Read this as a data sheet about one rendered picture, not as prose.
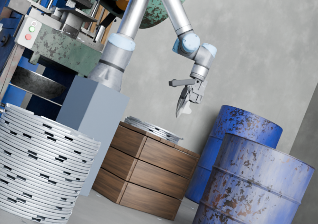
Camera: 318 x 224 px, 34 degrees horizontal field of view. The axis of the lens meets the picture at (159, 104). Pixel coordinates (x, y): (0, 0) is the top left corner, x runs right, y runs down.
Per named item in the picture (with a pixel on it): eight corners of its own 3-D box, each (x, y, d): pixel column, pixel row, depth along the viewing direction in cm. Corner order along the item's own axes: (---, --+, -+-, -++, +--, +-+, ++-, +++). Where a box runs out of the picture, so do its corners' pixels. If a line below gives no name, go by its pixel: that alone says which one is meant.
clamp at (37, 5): (48, 19, 278) (56, 2, 278) (19, 4, 269) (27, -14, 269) (44, 19, 283) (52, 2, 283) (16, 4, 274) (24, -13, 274)
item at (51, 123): (117, 152, 145) (118, 150, 145) (24, 116, 129) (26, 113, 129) (75, 132, 169) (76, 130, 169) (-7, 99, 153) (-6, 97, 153)
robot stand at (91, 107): (87, 196, 215) (130, 98, 219) (53, 186, 203) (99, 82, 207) (65, 183, 229) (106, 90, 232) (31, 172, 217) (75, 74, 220)
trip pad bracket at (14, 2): (16, 38, 247) (32, 0, 249) (-3, 28, 242) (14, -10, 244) (12, 37, 252) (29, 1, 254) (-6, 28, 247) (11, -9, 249)
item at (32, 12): (100, 55, 284) (105, 45, 284) (27, 17, 259) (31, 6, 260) (79, 51, 309) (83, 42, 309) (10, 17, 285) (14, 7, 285)
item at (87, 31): (100, 46, 296) (107, 30, 296) (75, 33, 287) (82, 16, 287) (95, 45, 301) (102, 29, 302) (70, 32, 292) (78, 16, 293)
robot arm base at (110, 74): (126, 96, 219) (135, 74, 220) (99, 82, 209) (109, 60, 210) (105, 89, 230) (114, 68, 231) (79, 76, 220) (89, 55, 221)
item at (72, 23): (88, 43, 263) (99, 19, 264) (65, 31, 255) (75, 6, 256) (70, 41, 284) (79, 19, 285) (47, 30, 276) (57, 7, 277)
